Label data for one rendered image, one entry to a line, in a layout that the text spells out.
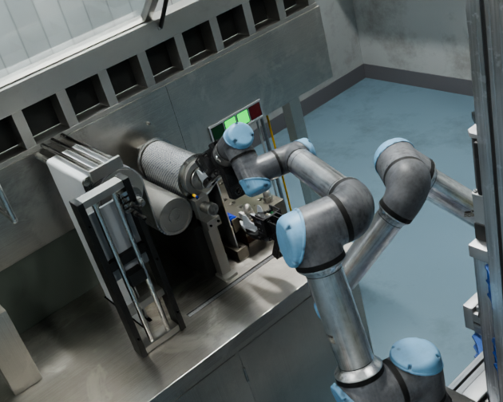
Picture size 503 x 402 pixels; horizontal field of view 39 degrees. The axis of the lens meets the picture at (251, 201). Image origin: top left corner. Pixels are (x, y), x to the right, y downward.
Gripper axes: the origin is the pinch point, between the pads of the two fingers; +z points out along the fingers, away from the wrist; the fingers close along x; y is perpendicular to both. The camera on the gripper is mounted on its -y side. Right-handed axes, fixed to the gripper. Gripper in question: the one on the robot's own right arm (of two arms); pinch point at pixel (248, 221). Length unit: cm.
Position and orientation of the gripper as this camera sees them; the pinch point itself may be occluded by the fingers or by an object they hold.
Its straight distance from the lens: 222.0
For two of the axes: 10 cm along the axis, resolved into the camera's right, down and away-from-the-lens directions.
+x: -7.5, 4.9, -4.5
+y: -2.4, -8.3, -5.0
